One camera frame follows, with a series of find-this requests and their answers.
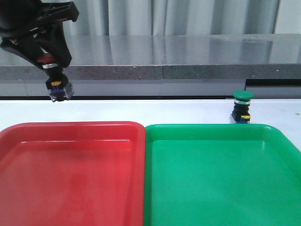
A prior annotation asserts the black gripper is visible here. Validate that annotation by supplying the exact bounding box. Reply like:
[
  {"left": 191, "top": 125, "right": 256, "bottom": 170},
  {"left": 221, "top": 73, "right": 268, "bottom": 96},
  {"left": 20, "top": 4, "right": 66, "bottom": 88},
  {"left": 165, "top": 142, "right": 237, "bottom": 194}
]
[{"left": 0, "top": 0, "right": 79, "bottom": 71}]

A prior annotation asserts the red mushroom push button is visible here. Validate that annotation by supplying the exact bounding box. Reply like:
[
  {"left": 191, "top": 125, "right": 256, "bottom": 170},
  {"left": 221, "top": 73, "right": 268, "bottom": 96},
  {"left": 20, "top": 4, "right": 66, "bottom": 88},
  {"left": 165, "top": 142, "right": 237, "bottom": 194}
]
[{"left": 38, "top": 53, "right": 74, "bottom": 102}]

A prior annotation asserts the green mushroom push button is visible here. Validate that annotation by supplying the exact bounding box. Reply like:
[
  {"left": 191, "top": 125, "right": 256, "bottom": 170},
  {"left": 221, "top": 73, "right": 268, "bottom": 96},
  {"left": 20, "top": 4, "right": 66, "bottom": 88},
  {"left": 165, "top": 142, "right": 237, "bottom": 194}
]
[{"left": 230, "top": 90, "right": 254, "bottom": 124}]

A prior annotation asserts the white pleated curtain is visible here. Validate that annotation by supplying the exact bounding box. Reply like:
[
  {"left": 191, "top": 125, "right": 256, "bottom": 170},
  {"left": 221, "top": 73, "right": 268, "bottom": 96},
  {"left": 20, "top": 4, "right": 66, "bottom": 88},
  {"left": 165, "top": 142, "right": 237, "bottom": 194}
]
[{"left": 0, "top": 0, "right": 282, "bottom": 37}]

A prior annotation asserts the grey granite counter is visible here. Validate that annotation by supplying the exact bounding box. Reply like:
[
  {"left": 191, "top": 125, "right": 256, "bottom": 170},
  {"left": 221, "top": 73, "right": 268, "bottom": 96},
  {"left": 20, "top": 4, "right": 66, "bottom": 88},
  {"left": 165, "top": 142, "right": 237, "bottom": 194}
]
[{"left": 0, "top": 33, "right": 301, "bottom": 100}]

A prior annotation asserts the red plastic tray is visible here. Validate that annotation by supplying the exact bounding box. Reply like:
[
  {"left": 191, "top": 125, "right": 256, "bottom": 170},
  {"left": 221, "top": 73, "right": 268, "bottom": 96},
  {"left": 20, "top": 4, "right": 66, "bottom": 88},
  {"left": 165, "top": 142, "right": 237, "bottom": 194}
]
[{"left": 0, "top": 121, "right": 145, "bottom": 226}]

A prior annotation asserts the green plastic tray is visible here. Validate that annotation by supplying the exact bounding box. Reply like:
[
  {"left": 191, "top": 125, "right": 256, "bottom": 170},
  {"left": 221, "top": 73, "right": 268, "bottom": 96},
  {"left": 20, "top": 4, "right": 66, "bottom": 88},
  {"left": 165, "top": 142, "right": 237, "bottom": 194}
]
[{"left": 144, "top": 124, "right": 301, "bottom": 226}]

